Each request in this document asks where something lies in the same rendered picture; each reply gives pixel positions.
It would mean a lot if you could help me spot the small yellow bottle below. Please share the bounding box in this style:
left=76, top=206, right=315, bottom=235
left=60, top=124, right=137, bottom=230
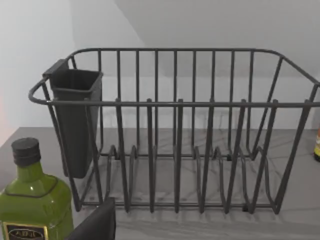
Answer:
left=313, top=127, right=320, bottom=162

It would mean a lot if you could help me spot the dark grey cutlery holder cup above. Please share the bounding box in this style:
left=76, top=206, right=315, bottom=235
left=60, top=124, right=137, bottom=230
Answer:
left=42, top=59, right=104, bottom=179

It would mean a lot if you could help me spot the dark grey wire dish rack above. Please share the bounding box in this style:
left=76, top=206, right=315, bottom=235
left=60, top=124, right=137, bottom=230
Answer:
left=28, top=47, right=320, bottom=215

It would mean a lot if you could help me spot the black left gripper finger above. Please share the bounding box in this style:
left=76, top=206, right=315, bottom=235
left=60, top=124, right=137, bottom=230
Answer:
left=65, top=197, right=116, bottom=240

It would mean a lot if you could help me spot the green bottle with black cap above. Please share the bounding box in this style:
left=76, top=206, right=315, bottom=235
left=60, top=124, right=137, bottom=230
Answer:
left=0, top=137, right=75, bottom=240

